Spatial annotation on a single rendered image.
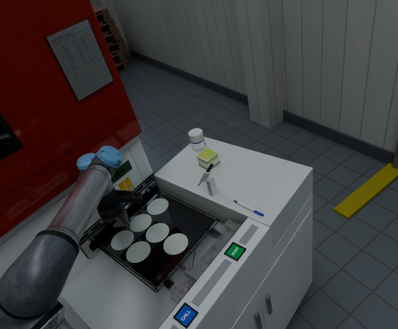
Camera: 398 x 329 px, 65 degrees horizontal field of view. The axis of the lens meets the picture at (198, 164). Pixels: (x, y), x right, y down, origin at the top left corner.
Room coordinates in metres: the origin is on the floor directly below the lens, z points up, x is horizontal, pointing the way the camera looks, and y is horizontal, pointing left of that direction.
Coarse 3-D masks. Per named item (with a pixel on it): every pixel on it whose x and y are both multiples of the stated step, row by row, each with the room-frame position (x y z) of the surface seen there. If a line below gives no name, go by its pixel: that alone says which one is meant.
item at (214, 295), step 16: (256, 224) 0.74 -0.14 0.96; (240, 240) 0.69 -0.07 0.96; (256, 240) 0.67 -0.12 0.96; (224, 256) 0.64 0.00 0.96; (256, 256) 0.64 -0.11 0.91; (208, 272) 0.60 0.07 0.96; (224, 272) 0.59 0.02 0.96; (240, 272) 0.58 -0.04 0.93; (256, 272) 0.63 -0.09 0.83; (192, 288) 0.56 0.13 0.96; (208, 288) 0.55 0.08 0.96; (224, 288) 0.53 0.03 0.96; (240, 288) 0.57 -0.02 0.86; (192, 304) 0.51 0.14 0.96; (208, 304) 0.49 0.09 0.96; (224, 304) 0.52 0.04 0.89; (208, 320) 0.47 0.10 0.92
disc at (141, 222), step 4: (136, 216) 1.01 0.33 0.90; (140, 216) 1.01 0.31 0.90; (144, 216) 1.00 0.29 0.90; (148, 216) 0.99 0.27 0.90; (132, 220) 1.00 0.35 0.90; (136, 220) 0.99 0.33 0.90; (140, 220) 0.98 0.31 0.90; (144, 220) 0.98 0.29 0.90; (148, 220) 0.97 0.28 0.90; (132, 224) 0.97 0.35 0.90; (136, 224) 0.97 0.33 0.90; (140, 224) 0.96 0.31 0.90; (144, 224) 0.95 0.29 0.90; (148, 224) 0.95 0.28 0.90; (132, 228) 0.95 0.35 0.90; (136, 228) 0.94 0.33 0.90; (140, 228) 0.93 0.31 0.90; (144, 228) 0.93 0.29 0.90
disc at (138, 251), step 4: (136, 244) 0.86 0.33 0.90; (140, 244) 0.85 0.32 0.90; (144, 244) 0.84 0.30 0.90; (148, 244) 0.84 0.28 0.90; (132, 248) 0.84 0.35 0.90; (136, 248) 0.84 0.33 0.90; (140, 248) 0.83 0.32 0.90; (144, 248) 0.82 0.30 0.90; (148, 248) 0.82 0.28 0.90; (128, 252) 0.83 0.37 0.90; (132, 252) 0.82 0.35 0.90; (136, 252) 0.82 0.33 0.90; (140, 252) 0.81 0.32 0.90; (144, 252) 0.81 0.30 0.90; (148, 252) 0.80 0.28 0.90; (128, 256) 0.81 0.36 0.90; (132, 256) 0.80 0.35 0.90; (136, 256) 0.80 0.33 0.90; (140, 256) 0.79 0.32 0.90; (144, 256) 0.79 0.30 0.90; (128, 260) 0.79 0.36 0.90; (132, 260) 0.78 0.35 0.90; (136, 260) 0.78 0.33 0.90; (140, 260) 0.77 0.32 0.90
